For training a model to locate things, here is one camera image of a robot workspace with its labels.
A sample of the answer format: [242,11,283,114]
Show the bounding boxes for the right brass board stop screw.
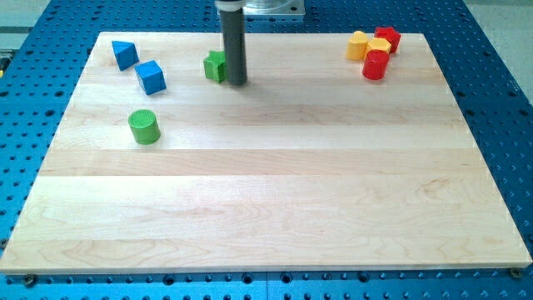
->
[508,267,523,279]

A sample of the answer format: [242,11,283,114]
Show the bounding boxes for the green star block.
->
[203,50,227,83]

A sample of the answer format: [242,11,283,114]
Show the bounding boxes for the blue triangular prism block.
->
[112,41,139,71]

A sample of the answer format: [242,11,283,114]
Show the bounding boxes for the green cylinder block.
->
[127,109,161,145]

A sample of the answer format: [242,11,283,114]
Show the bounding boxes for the light wooden board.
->
[1,32,531,274]

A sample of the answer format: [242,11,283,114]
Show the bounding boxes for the yellow hexagon block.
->
[364,37,391,58]

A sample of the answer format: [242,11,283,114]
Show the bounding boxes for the red star block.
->
[374,27,401,53]

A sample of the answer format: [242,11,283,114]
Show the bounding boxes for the yellow heart-shaped block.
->
[346,31,369,61]

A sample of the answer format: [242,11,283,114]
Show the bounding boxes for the brass board stop screw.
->
[508,267,523,279]
[22,274,37,288]

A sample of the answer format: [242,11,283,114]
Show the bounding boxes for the red cylinder block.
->
[362,50,390,80]

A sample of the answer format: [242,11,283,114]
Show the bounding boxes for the left brass board stop screw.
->
[22,274,37,288]

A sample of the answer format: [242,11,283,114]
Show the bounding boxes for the white and clear tool mount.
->
[214,0,306,17]

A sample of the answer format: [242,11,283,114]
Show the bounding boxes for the blue cube block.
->
[134,60,167,95]

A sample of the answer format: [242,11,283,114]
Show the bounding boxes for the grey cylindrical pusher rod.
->
[219,9,247,86]

